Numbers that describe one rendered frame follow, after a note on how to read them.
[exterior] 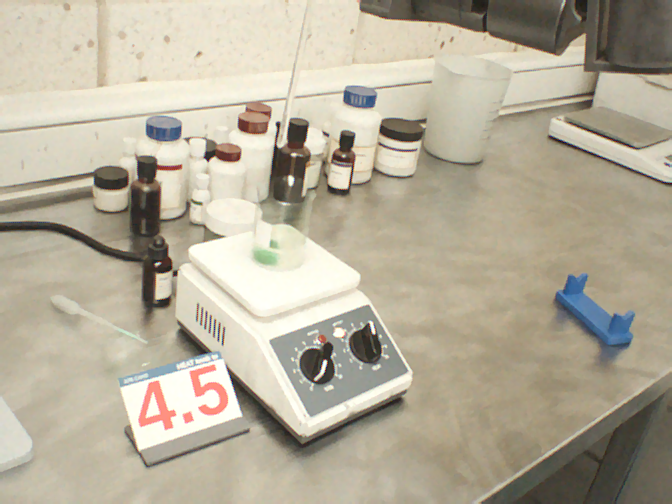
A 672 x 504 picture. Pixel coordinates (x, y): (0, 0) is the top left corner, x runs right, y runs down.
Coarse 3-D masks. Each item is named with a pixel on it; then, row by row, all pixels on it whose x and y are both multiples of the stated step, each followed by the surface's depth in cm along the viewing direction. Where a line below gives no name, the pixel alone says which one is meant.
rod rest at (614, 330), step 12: (564, 288) 89; (576, 288) 90; (564, 300) 89; (576, 300) 89; (588, 300) 89; (576, 312) 87; (588, 312) 87; (600, 312) 87; (588, 324) 86; (600, 324) 85; (612, 324) 83; (624, 324) 83; (600, 336) 84; (612, 336) 83; (624, 336) 83
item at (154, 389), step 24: (144, 384) 61; (168, 384) 62; (192, 384) 63; (216, 384) 64; (144, 408) 60; (168, 408) 61; (192, 408) 62; (216, 408) 63; (144, 432) 59; (168, 432) 60
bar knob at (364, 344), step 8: (368, 328) 67; (352, 336) 67; (360, 336) 67; (368, 336) 66; (376, 336) 66; (352, 344) 67; (360, 344) 67; (368, 344) 66; (376, 344) 66; (352, 352) 66; (360, 352) 66; (368, 352) 66; (376, 352) 65; (360, 360) 66; (368, 360) 66; (376, 360) 67
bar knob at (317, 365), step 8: (328, 344) 64; (312, 352) 64; (320, 352) 63; (328, 352) 63; (304, 360) 63; (312, 360) 64; (320, 360) 62; (328, 360) 63; (304, 368) 63; (312, 368) 63; (320, 368) 62; (328, 368) 64; (312, 376) 62; (320, 376) 62; (328, 376) 63
